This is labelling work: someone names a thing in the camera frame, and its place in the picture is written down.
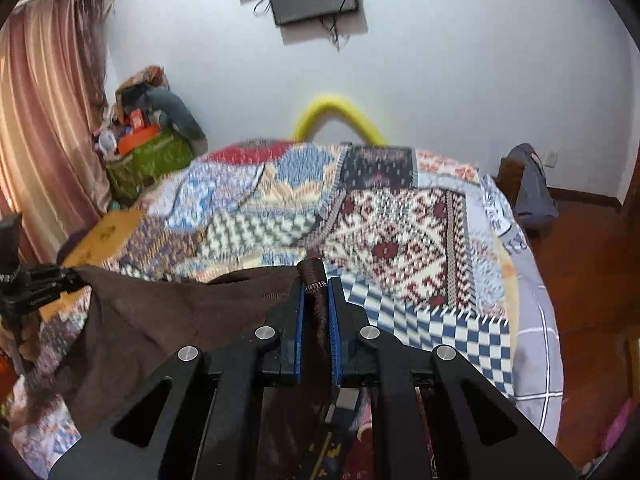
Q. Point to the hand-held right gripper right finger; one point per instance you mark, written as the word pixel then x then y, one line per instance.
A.
pixel 333 332

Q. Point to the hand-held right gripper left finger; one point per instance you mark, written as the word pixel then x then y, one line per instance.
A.
pixel 298 332

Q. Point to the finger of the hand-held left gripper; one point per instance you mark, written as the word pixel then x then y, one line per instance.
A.
pixel 47 282

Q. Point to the brown garment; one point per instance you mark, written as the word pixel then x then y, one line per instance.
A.
pixel 165 330

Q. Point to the pile of clothes and toys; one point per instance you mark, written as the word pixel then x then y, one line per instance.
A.
pixel 150 110

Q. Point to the patchwork printed blanket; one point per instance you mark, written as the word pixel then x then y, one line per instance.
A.
pixel 300 230

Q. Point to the pink curtain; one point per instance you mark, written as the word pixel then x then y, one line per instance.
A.
pixel 45 125

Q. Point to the green storage bag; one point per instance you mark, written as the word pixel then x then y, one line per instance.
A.
pixel 145 160

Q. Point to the grey checked bed sheet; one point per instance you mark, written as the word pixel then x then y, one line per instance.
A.
pixel 530 310

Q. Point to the yellow foam tube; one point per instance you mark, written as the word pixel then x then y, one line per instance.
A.
pixel 340 120

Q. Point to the wooden chair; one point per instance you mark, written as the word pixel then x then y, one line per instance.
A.
pixel 510 182

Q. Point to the grey backpack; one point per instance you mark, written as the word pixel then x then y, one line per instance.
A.
pixel 532 190

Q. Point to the pink cloth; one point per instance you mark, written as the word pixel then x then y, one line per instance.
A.
pixel 617 427

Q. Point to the white wall socket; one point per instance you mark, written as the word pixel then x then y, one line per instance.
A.
pixel 551 158

